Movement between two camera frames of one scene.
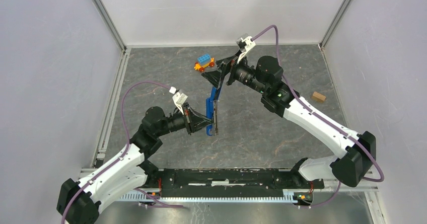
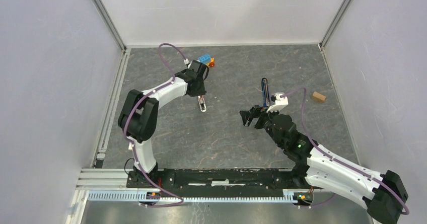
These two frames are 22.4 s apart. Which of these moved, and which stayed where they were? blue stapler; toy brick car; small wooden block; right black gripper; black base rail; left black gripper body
Moved: right black gripper; blue stapler; left black gripper body
Stayed: toy brick car; black base rail; small wooden block
